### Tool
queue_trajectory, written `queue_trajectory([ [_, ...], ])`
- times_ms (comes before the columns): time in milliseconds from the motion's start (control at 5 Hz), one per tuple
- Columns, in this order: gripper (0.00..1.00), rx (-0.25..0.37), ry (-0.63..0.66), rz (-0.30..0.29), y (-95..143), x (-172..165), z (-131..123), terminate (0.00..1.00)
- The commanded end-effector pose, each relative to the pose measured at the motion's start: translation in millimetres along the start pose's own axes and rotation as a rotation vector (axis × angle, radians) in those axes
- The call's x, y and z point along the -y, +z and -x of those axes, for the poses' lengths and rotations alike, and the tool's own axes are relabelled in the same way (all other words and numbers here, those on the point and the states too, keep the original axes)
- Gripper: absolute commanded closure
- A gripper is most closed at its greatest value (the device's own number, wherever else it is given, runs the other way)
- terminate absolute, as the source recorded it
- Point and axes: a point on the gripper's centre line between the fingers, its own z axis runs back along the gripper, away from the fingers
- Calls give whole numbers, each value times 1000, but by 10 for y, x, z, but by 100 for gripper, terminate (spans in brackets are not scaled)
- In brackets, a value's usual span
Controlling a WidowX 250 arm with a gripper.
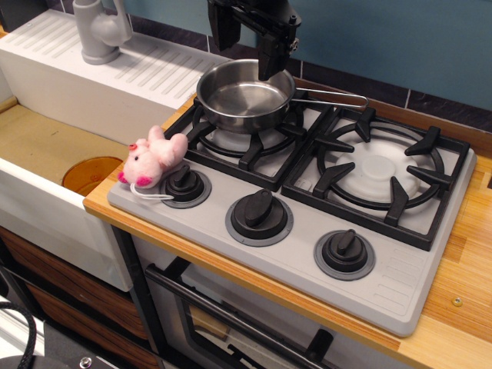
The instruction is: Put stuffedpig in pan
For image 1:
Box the black right burner grate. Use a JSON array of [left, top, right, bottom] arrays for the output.
[[281, 108, 476, 251]]

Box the stainless steel pan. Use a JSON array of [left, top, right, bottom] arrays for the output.
[[196, 59, 369, 134]]

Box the black stove knob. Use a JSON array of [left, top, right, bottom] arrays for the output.
[[314, 229, 376, 281], [159, 165, 212, 209], [225, 189, 294, 248]]

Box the black burner grate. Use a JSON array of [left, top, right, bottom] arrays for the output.
[[281, 108, 476, 251], [165, 99, 334, 191]]

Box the black middle stove knob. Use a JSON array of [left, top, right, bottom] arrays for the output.
[[225, 189, 294, 248]]

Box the black braided cable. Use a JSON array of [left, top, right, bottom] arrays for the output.
[[0, 301, 38, 369]]

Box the pink stuffed pig toy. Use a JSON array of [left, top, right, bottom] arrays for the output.
[[118, 125, 188, 200]]

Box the grey toy faucet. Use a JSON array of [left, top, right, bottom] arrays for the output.
[[73, 0, 133, 65]]

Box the wooden drawer front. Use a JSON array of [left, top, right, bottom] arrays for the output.
[[1, 228, 148, 340]]

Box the black right stove knob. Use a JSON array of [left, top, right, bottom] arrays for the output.
[[314, 229, 376, 281]]

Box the orange sink drain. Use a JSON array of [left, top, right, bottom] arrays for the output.
[[61, 156, 122, 196]]

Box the white toy sink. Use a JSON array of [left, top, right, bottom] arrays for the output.
[[1, 10, 222, 291]]

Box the black left burner grate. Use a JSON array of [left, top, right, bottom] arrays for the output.
[[165, 99, 334, 191]]

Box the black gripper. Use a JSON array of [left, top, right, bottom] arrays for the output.
[[208, 1, 301, 81]]

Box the grey toy stove top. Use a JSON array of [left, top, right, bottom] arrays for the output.
[[108, 103, 477, 336]]

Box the black oven door handle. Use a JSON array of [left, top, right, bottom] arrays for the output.
[[145, 257, 334, 368]]

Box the black left stove knob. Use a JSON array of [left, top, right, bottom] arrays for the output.
[[159, 165, 212, 209]]

